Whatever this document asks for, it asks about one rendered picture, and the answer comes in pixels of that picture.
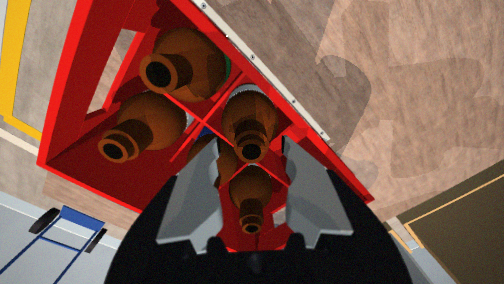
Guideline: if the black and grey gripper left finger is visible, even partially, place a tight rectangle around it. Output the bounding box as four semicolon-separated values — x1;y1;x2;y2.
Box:
104;137;223;284

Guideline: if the red crate with dividers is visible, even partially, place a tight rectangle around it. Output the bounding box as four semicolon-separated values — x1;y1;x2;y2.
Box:
36;0;374;252

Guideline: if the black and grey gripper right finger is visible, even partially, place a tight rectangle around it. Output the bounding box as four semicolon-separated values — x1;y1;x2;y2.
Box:
281;135;413;284

